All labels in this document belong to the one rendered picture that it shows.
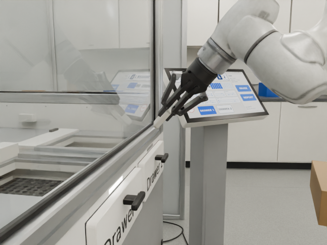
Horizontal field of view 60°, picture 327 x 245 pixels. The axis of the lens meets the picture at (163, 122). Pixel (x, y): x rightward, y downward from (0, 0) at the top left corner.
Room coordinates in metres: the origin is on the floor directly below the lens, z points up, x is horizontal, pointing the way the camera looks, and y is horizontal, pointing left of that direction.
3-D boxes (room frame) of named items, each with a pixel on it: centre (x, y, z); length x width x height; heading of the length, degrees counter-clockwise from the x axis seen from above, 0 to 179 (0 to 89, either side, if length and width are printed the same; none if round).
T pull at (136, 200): (0.55, 0.06, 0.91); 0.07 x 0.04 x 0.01; 170
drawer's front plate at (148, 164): (0.87, 0.03, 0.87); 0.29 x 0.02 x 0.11; 170
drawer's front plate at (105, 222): (0.56, 0.09, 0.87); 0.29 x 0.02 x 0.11; 170
